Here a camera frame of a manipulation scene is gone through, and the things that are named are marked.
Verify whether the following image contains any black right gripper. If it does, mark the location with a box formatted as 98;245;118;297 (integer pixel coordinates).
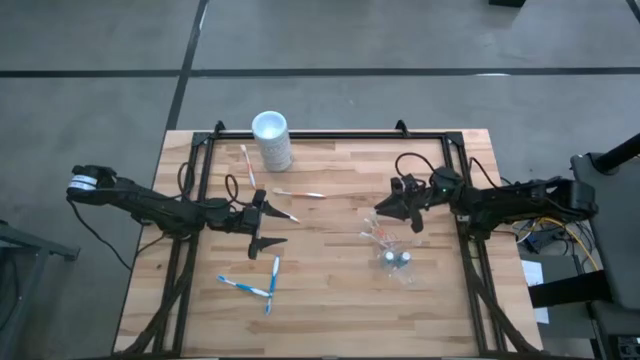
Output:
373;172;437;235

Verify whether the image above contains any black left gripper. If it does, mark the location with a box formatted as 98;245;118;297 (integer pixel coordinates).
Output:
234;187;292;261

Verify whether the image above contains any white wipes canister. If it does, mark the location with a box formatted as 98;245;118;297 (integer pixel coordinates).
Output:
250;110;295;174

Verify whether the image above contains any blue white toothbrush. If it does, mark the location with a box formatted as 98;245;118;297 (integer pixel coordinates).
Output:
264;254;281;317
216;274;273;299

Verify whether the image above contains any clear acrylic organizer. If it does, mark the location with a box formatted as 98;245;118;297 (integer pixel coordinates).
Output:
359;212;429;289

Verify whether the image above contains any white paper sheet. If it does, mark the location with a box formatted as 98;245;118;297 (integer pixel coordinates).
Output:
519;258;551;326

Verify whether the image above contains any black flat bar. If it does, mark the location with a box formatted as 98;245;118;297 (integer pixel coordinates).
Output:
528;269;614;310

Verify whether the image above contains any dark grey cabinet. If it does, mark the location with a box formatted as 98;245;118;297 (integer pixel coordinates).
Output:
569;149;640;311

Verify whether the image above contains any black pole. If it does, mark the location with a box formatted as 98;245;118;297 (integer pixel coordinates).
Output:
593;131;640;174

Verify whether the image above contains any grey metal stand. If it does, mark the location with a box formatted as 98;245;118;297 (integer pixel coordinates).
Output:
0;219;81;360

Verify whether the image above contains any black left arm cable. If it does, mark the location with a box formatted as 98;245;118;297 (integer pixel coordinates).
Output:
224;173;242;205
177;160;196;200

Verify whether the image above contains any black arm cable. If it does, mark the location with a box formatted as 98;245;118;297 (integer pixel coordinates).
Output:
177;160;196;200
394;151;437;177
224;173;242;205
467;156;504;190

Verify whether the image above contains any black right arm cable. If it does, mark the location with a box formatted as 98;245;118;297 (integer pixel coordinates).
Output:
394;151;437;177
467;156;504;190

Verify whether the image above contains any black aluminium table frame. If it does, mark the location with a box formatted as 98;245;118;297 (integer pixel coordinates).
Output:
112;118;546;360

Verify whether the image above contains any yellow cable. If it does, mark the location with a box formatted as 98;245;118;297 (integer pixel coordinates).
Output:
529;215;601;271

